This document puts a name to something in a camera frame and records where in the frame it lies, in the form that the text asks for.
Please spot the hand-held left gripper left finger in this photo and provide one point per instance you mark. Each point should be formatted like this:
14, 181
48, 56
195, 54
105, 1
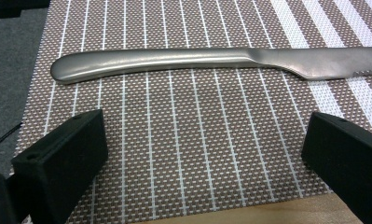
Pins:
59, 161

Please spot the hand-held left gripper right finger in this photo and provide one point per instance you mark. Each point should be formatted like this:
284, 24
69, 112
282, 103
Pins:
345, 155

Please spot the steel table knife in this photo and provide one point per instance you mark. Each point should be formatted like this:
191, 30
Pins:
180, 62

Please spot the brown white striped woven placemat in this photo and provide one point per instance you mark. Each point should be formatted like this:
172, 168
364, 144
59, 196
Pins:
186, 140

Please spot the black stepped foam block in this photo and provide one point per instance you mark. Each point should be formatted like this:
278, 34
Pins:
12, 7

